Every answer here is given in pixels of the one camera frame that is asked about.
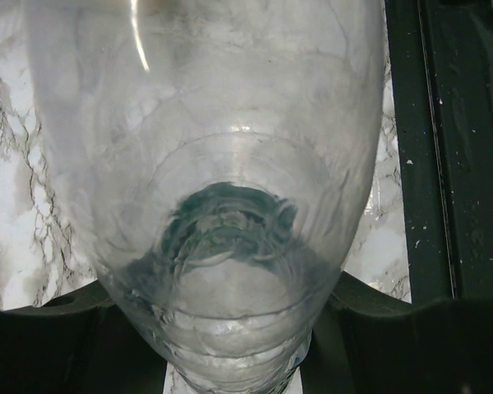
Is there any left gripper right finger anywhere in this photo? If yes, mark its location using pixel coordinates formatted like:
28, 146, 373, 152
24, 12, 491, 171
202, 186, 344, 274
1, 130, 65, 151
301, 273, 493, 393

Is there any green label water bottle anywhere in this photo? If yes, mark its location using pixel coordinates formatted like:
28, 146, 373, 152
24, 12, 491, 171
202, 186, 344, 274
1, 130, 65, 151
23, 1, 385, 393

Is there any black mounting base rail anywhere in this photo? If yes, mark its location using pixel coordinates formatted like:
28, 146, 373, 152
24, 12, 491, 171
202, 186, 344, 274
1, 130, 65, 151
385, 1, 493, 305

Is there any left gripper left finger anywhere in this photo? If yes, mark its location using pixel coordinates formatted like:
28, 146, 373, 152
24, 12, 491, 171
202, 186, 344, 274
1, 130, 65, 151
0, 282, 167, 393

